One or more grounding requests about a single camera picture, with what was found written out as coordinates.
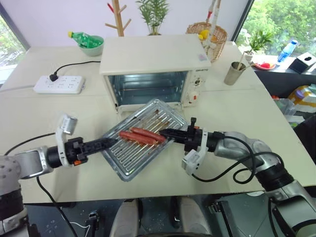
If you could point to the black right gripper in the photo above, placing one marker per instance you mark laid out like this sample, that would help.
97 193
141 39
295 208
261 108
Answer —
191 137

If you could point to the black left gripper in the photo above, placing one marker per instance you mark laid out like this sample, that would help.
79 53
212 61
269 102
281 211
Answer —
74 149

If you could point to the silver ribbed baking tray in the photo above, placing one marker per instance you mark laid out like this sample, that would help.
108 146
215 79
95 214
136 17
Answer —
138 163

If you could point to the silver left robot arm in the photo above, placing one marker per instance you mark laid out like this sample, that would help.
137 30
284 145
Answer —
29 160

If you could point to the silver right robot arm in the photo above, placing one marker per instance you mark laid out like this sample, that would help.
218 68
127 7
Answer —
247 145

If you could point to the red sausage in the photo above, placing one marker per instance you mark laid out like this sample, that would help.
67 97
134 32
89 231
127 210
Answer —
138 138
148 134

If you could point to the cream toaster oven door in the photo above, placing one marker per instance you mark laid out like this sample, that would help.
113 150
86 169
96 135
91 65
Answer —
123 112

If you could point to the cream toaster oven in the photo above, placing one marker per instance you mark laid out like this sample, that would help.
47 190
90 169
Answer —
153 54

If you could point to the white power strip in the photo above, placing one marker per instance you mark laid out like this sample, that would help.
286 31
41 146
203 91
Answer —
61 85

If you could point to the grey metal cup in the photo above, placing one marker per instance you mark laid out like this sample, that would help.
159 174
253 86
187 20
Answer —
233 75

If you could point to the black box under table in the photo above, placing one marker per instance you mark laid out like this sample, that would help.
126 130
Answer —
224 217

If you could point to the light green bowl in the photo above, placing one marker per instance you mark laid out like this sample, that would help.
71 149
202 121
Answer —
92 50

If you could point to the woven wicker basket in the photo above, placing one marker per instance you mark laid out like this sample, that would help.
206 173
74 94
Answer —
218 47

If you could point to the wooden stick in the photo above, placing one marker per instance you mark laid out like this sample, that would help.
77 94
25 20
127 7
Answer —
240 60

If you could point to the yellow toy fruit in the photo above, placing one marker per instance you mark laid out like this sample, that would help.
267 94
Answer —
203 34

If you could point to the green plastic bottle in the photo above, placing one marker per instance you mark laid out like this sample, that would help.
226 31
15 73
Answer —
85 39

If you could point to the red plate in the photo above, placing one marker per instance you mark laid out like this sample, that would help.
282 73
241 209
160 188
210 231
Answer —
265 66

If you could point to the clear plastic bag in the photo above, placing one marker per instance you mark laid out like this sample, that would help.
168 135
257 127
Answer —
288 108

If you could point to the white red-tipped stick toy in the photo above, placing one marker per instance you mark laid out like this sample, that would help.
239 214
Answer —
213 17

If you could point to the small green potted plant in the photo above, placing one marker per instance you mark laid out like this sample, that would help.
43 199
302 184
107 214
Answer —
258 42

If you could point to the wooden branch rack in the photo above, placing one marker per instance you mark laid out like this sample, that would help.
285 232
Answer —
119 22

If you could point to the yellow purple toy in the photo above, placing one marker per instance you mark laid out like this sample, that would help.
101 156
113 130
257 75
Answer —
303 96

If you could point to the blue water bottle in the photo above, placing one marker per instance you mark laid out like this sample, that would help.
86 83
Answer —
286 51

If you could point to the black tissue box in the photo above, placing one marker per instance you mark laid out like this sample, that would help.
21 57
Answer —
302 64

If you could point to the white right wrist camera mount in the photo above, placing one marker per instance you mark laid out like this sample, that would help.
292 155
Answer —
195 159

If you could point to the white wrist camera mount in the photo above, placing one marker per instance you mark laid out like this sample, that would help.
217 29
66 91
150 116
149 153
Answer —
65 126
195 159

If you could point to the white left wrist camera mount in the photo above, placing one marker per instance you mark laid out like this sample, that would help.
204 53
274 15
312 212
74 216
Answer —
65 126

